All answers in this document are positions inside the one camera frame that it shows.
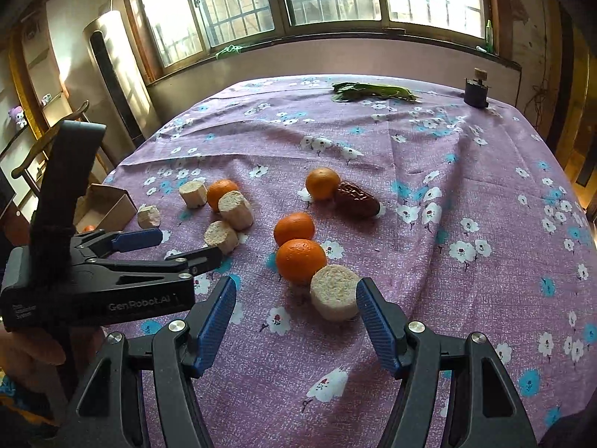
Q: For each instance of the purple plush toy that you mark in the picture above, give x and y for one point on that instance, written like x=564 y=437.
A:
x=17 y=115

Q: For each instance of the wooden wall shelf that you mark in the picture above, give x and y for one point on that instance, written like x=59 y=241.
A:
x=30 y=78

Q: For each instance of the large round sugarcane piece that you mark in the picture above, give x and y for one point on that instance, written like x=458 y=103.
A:
x=333 y=293

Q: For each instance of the standing air conditioner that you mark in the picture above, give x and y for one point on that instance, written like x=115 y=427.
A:
x=112 y=57

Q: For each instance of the green cloth on sill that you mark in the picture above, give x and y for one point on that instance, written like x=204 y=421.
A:
x=231 y=50

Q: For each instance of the green bottle on sill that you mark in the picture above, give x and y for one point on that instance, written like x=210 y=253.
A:
x=489 y=37

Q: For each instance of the orange tangerine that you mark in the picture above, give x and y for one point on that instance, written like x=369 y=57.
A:
x=217 y=190
x=322 y=183
x=298 y=225
x=298 y=260

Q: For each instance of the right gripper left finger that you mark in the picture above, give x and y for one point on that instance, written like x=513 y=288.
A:
x=108 y=407

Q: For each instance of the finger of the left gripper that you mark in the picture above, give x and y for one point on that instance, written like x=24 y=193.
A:
x=188 y=264
x=102 y=244

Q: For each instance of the purple floral tablecloth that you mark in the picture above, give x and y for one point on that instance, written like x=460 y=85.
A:
x=479 y=230

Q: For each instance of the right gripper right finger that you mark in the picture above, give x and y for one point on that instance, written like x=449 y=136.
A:
x=484 y=408

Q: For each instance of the dark red jujube date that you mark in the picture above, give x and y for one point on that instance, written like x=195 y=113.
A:
x=352 y=200

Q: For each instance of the shallow cardboard box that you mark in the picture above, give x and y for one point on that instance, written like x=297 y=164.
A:
x=103 y=206

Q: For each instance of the wooden chair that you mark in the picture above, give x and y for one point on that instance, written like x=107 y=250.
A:
x=77 y=135

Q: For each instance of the green leafy vegetable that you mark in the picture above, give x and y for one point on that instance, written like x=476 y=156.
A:
x=353 y=91

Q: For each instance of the person's left hand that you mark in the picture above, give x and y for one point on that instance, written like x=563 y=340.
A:
x=31 y=358

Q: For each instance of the small dark bottle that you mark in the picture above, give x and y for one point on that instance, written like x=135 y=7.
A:
x=476 y=90

